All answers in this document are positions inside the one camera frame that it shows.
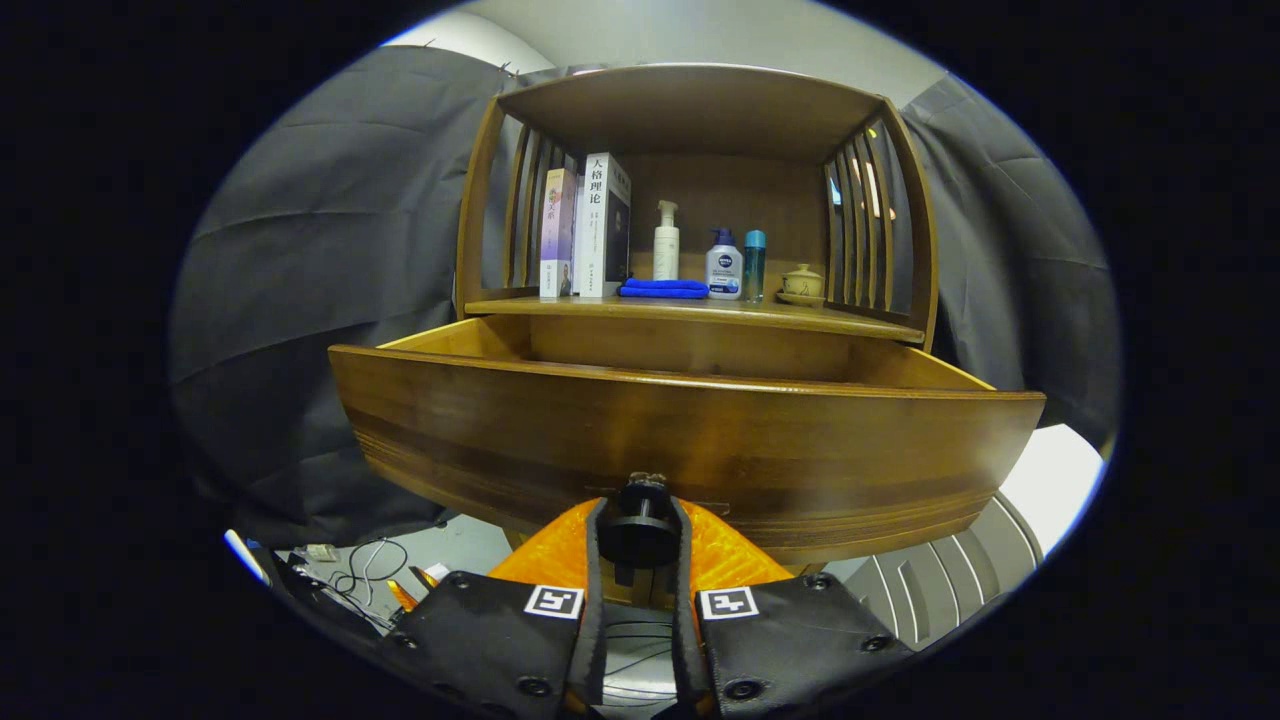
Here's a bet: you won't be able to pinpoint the wooden countertop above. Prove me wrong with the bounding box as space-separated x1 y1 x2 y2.
465 285 926 344

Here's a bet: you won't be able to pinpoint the black floor cables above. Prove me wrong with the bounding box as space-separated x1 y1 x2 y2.
290 538 446 631

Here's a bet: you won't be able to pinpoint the white thick book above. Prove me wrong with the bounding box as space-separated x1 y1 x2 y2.
572 152 633 299

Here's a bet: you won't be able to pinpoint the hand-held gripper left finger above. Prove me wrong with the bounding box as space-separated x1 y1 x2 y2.
385 497 608 720

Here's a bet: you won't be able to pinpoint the white bar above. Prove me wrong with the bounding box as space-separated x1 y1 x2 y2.
225 530 271 586

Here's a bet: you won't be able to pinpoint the brown wooden drawer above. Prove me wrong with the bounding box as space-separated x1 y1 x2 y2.
328 315 1047 586

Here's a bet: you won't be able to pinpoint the blue folded cloth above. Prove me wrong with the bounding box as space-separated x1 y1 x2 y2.
617 277 710 301

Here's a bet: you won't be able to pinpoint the purple book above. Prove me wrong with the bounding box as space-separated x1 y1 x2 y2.
539 168 579 299

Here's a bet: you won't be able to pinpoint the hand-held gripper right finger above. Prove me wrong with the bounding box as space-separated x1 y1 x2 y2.
668 497 916 720

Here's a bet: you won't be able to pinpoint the grey ribbed panel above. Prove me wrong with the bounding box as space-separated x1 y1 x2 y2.
825 492 1044 651

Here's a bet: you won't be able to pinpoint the brown wooden cabinet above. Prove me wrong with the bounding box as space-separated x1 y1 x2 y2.
455 63 941 351

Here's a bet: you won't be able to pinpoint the yellow lidded teacup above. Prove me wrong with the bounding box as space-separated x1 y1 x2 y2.
776 263 826 307

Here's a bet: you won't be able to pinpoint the white bottle with blue cap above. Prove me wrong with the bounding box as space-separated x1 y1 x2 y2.
705 228 743 301

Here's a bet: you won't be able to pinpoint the white pump bottle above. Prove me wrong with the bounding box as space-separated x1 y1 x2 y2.
652 200 681 282

